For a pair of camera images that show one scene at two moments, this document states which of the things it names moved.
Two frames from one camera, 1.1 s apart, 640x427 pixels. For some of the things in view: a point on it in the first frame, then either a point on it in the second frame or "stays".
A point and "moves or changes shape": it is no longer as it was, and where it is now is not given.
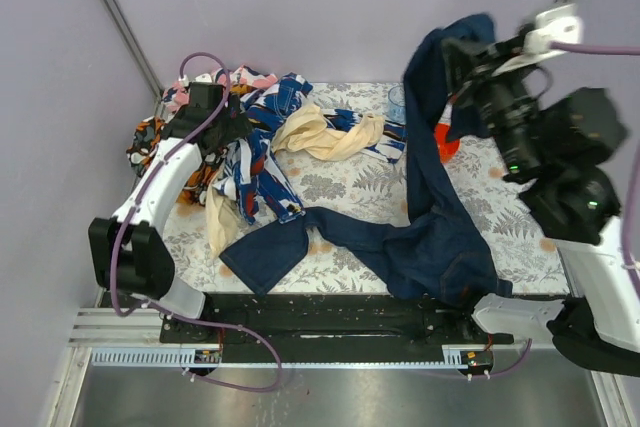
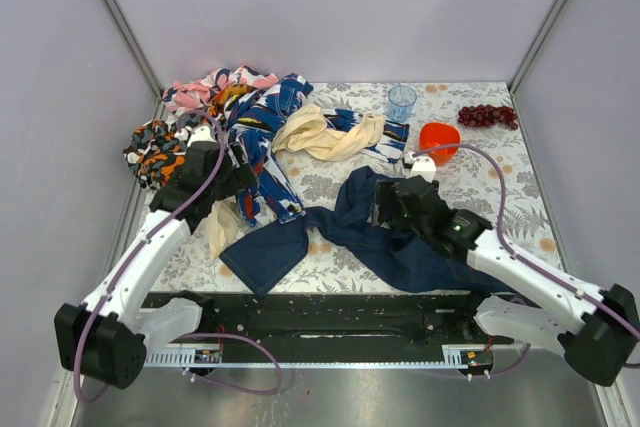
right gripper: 470,72 to 388,202
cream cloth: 305,134 stays
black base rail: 281,328 stays
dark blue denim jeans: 425,258 moves or changes shape
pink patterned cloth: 176,95 stays
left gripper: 232,123 to 232,167
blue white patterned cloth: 255,178 stays
